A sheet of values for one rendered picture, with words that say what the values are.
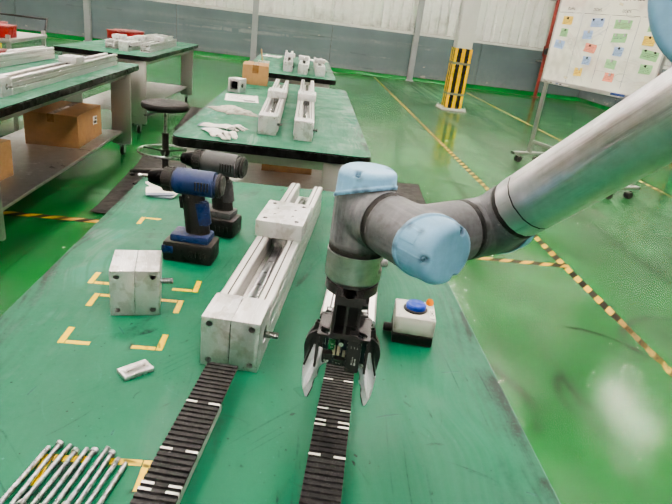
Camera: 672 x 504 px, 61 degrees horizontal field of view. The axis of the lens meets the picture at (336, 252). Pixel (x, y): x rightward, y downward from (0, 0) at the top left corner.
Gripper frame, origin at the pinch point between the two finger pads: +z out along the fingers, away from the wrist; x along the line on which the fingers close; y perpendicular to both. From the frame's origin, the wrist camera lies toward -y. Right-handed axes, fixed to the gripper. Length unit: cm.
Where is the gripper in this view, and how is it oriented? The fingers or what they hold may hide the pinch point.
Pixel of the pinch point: (336, 391)
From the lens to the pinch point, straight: 88.1
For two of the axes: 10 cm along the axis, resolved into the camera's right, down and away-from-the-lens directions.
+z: -1.2, 9.2, 3.8
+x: 9.9, 1.5, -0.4
